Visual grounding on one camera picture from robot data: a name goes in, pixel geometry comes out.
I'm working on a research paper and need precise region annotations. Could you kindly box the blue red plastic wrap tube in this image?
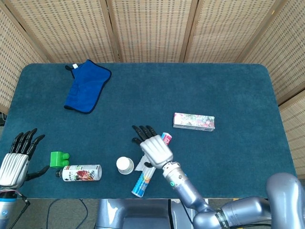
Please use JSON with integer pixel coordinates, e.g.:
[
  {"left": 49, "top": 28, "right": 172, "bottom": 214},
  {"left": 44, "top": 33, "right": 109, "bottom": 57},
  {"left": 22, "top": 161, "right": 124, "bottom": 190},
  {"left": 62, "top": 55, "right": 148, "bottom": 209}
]
[{"left": 131, "top": 132, "right": 173, "bottom": 198}]

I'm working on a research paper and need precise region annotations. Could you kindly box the grey-blue robot torso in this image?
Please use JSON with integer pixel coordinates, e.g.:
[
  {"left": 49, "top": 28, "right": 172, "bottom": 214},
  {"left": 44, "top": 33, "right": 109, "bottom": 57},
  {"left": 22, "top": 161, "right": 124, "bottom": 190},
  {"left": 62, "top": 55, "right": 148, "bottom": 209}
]
[{"left": 94, "top": 198, "right": 198, "bottom": 229}]

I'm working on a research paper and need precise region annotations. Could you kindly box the woven bamboo folding screen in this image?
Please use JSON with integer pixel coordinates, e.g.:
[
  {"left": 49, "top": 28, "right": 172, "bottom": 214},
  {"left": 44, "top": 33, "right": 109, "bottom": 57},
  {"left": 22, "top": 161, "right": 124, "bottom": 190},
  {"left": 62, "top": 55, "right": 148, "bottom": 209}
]
[{"left": 0, "top": 0, "right": 305, "bottom": 177}]

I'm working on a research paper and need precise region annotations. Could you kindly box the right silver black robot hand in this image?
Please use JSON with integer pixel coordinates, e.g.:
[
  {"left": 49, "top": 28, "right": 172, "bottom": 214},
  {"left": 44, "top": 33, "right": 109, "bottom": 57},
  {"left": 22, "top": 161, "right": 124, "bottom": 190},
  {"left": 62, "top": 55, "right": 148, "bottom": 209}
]
[{"left": 132, "top": 125, "right": 174, "bottom": 169}]

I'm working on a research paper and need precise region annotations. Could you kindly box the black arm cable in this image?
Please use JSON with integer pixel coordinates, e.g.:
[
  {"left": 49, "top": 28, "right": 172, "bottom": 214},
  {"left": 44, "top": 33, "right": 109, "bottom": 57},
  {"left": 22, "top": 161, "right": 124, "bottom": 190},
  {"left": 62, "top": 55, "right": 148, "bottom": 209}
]
[{"left": 11, "top": 193, "right": 31, "bottom": 229}]

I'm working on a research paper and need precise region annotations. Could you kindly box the floral printed long box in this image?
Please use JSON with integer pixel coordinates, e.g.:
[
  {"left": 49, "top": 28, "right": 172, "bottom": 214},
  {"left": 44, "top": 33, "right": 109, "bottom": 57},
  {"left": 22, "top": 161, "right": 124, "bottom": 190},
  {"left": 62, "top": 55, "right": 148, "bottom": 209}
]
[{"left": 173, "top": 112, "right": 216, "bottom": 132}]

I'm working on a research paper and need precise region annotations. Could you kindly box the teal felt table mat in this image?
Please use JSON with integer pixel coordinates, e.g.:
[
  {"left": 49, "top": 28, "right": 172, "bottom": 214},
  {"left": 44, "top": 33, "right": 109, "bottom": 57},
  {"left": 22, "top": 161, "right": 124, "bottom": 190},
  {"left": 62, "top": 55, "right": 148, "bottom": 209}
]
[{"left": 0, "top": 62, "right": 300, "bottom": 200}]

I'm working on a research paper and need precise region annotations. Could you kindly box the green toy building block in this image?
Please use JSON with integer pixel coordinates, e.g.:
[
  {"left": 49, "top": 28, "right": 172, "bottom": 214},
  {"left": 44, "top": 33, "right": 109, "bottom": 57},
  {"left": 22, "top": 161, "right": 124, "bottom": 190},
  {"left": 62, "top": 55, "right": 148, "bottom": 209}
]
[{"left": 50, "top": 151, "right": 71, "bottom": 168}]

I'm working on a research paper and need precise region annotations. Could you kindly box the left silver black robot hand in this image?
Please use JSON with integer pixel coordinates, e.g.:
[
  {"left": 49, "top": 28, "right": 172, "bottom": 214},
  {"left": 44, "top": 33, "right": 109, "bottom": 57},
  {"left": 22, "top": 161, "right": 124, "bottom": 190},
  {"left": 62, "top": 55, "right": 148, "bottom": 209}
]
[{"left": 0, "top": 128, "right": 50, "bottom": 187}]

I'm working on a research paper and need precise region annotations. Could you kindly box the blue microfibre cloth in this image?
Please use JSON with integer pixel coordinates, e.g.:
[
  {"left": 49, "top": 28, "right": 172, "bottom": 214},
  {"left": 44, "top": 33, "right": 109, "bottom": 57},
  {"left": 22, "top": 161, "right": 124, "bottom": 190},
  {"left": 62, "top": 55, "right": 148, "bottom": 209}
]
[{"left": 63, "top": 59, "right": 112, "bottom": 115}]

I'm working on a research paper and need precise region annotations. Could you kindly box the crumpled white tissue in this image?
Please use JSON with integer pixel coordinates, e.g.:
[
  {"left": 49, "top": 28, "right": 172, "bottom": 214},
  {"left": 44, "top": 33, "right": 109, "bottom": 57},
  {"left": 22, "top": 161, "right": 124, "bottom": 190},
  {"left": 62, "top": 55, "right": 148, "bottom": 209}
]
[{"left": 134, "top": 155, "right": 157, "bottom": 172}]

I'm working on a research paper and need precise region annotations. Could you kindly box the blue floor cable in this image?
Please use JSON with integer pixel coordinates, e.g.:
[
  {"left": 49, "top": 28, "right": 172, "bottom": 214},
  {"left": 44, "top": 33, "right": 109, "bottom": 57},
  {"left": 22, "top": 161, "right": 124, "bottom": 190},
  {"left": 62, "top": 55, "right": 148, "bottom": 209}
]
[{"left": 46, "top": 198, "right": 89, "bottom": 229}]

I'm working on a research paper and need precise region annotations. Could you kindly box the white printed drink bottle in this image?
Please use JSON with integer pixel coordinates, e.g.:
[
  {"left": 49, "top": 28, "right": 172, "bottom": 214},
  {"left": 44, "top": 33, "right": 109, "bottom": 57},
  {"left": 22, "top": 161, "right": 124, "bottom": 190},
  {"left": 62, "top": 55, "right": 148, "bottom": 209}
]
[{"left": 55, "top": 164, "right": 102, "bottom": 182}]

